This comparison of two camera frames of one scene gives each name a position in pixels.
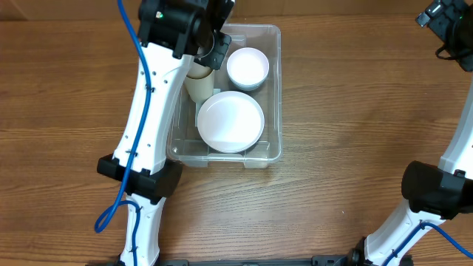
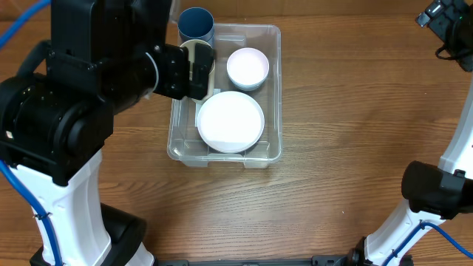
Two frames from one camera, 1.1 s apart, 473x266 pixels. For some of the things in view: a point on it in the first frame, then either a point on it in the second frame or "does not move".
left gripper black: [214, 56] → [177, 78]
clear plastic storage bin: [233, 114] does not move
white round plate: [230, 122] does not move
